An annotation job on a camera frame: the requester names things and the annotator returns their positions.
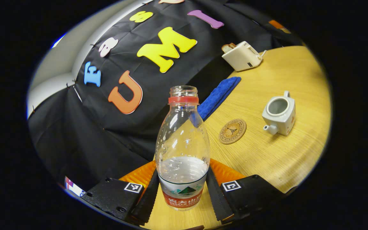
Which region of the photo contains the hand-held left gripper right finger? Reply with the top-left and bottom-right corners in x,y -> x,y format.
206,159 -> 288,224

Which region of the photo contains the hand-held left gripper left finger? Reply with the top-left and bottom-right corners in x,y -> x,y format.
80,160 -> 160,224

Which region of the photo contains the clear plastic water bottle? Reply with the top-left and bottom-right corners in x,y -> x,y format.
155,85 -> 211,211

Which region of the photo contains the round wooden coaster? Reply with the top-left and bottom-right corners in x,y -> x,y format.
218,119 -> 247,145

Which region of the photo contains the white ceramic teacup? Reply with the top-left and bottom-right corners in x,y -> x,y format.
262,90 -> 296,136

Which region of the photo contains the computer monitor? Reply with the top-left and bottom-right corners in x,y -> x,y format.
64,176 -> 86,197

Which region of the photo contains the black backdrop cloth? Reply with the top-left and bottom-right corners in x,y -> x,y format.
27,0 -> 303,192

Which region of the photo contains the blue folded towel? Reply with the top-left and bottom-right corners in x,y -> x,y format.
197,76 -> 242,121

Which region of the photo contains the white toaster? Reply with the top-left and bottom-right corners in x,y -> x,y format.
221,41 -> 264,72

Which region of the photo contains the orange object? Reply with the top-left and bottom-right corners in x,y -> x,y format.
268,19 -> 292,34

